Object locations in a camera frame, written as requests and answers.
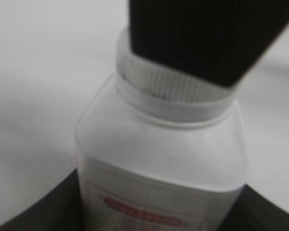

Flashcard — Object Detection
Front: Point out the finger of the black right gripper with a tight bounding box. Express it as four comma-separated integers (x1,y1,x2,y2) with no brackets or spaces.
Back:
129,0,289,87

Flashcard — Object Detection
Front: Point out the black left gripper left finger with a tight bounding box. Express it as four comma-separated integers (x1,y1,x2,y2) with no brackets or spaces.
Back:
0,170,84,231

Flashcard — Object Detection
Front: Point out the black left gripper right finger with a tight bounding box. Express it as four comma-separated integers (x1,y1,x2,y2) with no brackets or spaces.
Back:
226,185,289,231

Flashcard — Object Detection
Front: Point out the white yogurt bottle strawberry label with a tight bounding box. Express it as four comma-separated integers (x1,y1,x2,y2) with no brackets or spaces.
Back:
75,75,247,231

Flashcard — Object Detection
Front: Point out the white ribbed bottle cap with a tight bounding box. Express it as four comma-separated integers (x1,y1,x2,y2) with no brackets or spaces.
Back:
116,28,236,123

